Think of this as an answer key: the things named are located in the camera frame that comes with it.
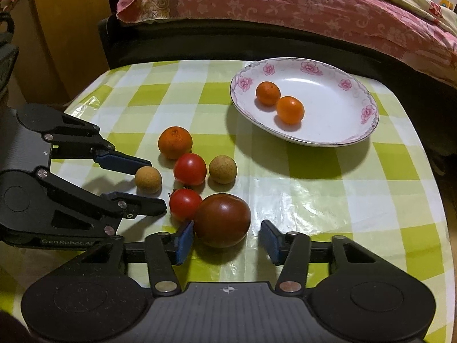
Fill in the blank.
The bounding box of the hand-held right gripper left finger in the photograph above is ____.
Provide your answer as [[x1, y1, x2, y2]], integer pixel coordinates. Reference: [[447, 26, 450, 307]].
[[77, 220, 195, 296]]

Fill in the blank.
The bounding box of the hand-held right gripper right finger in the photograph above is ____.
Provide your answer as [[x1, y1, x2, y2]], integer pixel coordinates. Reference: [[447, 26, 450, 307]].
[[260, 220, 385, 296]]

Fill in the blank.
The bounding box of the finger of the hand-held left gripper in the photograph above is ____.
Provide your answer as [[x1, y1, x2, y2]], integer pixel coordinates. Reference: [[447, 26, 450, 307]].
[[34, 166, 168, 238], [42, 109, 153, 176]]

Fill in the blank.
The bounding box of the brown longan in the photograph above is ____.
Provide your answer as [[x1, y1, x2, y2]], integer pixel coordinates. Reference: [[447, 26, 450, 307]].
[[209, 155, 238, 185], [135, 166, 162, 197]]

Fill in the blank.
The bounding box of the small red tomato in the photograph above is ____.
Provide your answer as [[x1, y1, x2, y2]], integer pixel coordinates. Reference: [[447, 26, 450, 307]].
[[169, 188, 203, 222], [173, 153, 208, 186]]

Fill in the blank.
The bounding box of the dark purple passion fruit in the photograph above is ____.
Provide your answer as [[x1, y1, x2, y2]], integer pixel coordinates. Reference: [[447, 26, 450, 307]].
[[194, 193, 251, 249]]

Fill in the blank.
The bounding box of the large mandarin orange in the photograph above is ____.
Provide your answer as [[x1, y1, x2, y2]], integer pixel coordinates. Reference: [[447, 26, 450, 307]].
[[158, 126, 193, 160]]

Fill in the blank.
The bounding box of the white floral rimmed plate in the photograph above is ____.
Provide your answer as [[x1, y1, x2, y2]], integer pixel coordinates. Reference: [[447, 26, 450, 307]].
[[229, 58, 380, 147]]

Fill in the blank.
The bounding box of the green checkered tablecloth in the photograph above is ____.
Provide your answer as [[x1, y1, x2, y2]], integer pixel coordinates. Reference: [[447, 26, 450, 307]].
[[0, 59, 449, 343]]

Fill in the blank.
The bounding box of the brown wooden cabinet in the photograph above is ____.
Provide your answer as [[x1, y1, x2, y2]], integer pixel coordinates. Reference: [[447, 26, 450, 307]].
[[9, 0, 123, 105]]

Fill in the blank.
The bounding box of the small mandarin orange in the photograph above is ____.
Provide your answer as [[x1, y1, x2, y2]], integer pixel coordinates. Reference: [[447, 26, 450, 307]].
[[256, 81, 281, 107], [276, 96, 305, 125]]

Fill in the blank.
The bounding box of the pink floral bed sheet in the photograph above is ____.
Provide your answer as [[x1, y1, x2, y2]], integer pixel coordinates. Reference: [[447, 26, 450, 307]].
[[116, 0, 457, 87]]

